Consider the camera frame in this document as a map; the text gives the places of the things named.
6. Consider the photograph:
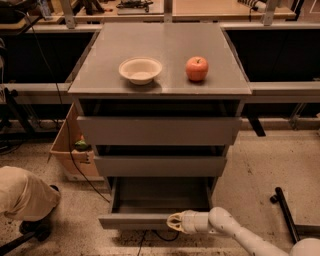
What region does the grey middle drawer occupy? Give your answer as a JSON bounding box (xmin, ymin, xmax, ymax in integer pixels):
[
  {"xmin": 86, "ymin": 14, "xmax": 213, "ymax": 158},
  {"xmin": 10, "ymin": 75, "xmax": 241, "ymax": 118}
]
[{"xmin": 94, "ymin": 145, "xmax": 226, "ymax": 177}]

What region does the black tool on workbench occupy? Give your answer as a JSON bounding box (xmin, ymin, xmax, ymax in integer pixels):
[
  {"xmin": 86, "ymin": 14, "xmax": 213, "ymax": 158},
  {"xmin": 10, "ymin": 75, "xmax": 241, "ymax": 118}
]
[{"xmin": 116, "ymin": 0, "xmax": 153, "ymax": 13}]

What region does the grey top drawer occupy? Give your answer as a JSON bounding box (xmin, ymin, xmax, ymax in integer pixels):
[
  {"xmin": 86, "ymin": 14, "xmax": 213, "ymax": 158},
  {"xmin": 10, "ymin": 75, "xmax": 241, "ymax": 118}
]
[{"xmin": 77, "ymin": 116, "xmax": 241, "ymax": 146}]

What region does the grey drawer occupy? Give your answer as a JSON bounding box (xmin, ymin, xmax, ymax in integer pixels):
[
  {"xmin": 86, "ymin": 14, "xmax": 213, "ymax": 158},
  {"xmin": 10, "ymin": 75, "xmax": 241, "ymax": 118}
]
[
  {"xmin": 99, "ymin": 177, "xmax": 215, "ymax": 230},
  {"xmin": 77, "ymin": 116, "xmax": 241, "ymax": 146},
  {"xmin": 94, "ymin": 145, "xmax": 226, "ymax": 177}
]

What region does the wooden workbench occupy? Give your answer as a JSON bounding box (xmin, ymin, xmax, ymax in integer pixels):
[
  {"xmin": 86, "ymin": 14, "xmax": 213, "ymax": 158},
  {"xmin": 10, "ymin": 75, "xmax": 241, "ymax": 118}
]
[{"xmin": 0, "ymin": 0, "xmax": 298, "ymax": 26}]

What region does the cardboard box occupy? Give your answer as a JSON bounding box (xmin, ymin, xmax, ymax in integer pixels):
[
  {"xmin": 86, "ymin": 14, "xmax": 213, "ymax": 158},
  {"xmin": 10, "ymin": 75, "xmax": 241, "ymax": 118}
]
[{"xmin": 50, "ymin": 105, "xmax": 101, "ymax": 181}]

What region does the green object in box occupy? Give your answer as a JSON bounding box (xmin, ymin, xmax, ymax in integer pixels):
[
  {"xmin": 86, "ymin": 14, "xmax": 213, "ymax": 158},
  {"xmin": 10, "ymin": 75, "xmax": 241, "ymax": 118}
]
[{"xmin": 74, "ymin": 140, "xmax": 89, "ymax": 151}]

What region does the black shoe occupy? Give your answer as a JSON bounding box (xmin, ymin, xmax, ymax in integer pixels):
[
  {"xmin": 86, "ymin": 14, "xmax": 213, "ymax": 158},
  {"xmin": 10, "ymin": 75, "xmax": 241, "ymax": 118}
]
[{"xmin": 18, "ymin": 184, "xmax": 61, "ymax": 243}]

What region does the person's beige trouser leg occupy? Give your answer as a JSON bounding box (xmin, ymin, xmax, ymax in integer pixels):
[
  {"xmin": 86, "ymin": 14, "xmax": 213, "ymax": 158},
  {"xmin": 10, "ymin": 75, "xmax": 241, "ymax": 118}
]
[{"xmin": 0, "ymin": 166, "xmax": 61, "ymax": 222}]

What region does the grey bottom drawer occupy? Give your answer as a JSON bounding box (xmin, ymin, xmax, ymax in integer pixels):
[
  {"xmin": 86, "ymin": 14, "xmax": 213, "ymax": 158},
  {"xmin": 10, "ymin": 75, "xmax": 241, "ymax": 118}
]
[{"xmin": 99, "ymin": 177, "xmax": 215, "ymax": 230}]

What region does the red apple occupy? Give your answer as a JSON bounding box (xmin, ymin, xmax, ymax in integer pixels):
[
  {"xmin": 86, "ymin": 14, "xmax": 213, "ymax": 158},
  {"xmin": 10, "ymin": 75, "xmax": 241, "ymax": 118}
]
[{"xmin": 185, "ymin": 56, "xmax": 209, "ymax": 82}]

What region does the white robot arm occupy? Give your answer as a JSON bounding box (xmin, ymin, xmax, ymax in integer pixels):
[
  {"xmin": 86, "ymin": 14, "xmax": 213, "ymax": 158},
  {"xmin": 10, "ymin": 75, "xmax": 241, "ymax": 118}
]
[{"xmin": 166, "ymin": 207, "xmax": 320, "ymax": 256}]

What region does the black floor cable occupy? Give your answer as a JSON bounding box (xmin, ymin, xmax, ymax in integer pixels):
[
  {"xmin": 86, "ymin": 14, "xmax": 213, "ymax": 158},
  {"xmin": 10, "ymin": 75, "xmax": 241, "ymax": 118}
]
[{"xmin": 14, "ymin": 9, "xmax": 180, "ymax": 256}]

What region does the black metal bar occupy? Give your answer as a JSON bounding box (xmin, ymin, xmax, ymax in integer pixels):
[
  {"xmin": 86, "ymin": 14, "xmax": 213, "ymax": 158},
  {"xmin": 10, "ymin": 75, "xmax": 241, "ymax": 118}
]
[{"xmin": 270, "ymin": 187, "xmax": 300, "ymax": 244}]

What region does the grey drawer cabinet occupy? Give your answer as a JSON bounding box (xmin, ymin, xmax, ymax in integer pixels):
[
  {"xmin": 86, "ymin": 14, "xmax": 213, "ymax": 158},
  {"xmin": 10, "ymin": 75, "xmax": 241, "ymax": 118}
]
[{"xmin": 67, "ymin": 22, "xmax": 253, "ymax": 194}]

